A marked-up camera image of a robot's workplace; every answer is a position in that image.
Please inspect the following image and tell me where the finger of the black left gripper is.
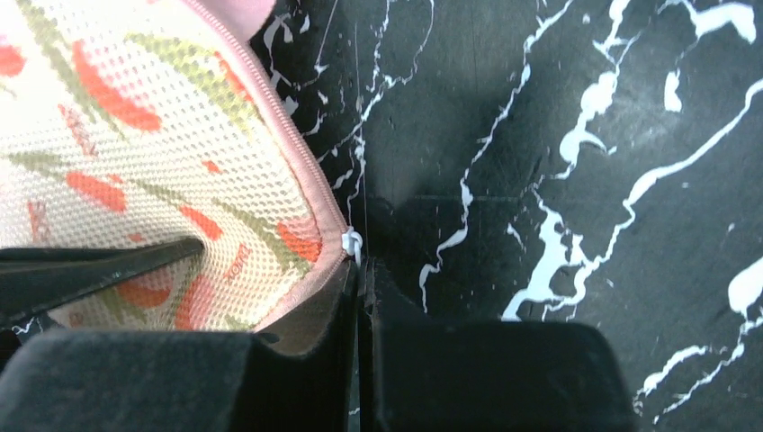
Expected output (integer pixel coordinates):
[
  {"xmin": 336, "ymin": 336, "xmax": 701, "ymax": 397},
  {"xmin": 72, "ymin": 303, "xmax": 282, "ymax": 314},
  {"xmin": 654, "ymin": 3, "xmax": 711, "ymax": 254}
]
[{"xmin": 1, "ymin": 238, "xmax": 204, "ymax": 328}]

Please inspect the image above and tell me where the floral mesh laundry bag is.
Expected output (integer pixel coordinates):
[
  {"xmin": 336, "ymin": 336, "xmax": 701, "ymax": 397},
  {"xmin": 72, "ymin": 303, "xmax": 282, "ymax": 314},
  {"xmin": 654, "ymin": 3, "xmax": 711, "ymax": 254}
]
[{"xmin": 1, "ymin": 1, "xmax": 362, "ymax": 331}]

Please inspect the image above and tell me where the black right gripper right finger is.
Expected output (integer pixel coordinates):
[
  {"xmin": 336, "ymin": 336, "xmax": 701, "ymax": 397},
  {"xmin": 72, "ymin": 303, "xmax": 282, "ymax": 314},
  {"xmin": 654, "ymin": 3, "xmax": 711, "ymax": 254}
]
[{"xmin": 360, "ymin": 260, "xmax": 637, "ymax": 431}]

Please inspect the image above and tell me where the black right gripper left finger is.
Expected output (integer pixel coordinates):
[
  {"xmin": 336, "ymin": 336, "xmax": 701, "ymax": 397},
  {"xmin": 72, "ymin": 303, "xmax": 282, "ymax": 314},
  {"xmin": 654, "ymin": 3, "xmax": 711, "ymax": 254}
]
[{"xmin": 1, "ymin": 261, "xmax": 357, "ymax": 431}]

